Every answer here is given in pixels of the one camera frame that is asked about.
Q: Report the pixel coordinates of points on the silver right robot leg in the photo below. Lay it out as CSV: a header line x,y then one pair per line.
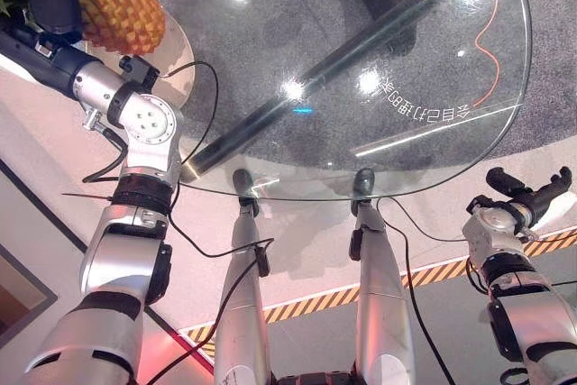
x,y
381,304

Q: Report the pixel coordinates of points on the yellow pineapple with green leaves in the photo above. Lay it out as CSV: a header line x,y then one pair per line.
x,y
117,6

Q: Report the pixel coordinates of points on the dark robot foot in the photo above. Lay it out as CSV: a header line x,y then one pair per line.
x,y
364,181
243,181

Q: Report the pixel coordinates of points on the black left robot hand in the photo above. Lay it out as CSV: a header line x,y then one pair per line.
x,y
45,58

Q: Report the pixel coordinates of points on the round glass table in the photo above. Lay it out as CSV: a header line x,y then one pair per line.
x,y
315,132

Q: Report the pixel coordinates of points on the black table support bar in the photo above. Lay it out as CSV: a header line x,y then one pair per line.
x,y
288,96

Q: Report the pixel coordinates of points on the silver left robot leg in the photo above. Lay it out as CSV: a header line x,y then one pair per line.
x,y
241,313

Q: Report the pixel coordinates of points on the silver robot leg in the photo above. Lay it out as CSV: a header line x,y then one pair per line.
x,y
381,304
241,313

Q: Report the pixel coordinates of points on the dark framed floor panel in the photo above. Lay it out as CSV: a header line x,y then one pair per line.
x,y
22,299

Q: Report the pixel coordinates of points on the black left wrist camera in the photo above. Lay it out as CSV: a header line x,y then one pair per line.
x,y
140,71

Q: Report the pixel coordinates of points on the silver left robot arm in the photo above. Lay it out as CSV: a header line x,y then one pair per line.
x,y
117,259

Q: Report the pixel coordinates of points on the black robot waist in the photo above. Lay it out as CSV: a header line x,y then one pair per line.
x,y
313,378

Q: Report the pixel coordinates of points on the dark left robot foot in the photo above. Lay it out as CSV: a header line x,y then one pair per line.
x,y
243,181

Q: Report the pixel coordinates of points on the round beige plate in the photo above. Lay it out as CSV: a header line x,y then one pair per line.
x,y
178,53

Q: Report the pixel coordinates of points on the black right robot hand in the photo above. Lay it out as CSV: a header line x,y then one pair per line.
x,y
538,200

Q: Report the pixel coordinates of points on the white text sticker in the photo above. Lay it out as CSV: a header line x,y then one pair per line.
x,y
419,103

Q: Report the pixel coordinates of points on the yellow black hazard tape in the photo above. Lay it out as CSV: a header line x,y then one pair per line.
x,y
433,274

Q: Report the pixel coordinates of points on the dark right robot foot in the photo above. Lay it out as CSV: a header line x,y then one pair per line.
x,y
364,181

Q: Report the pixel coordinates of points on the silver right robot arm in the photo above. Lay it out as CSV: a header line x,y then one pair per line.
x,y
523,308

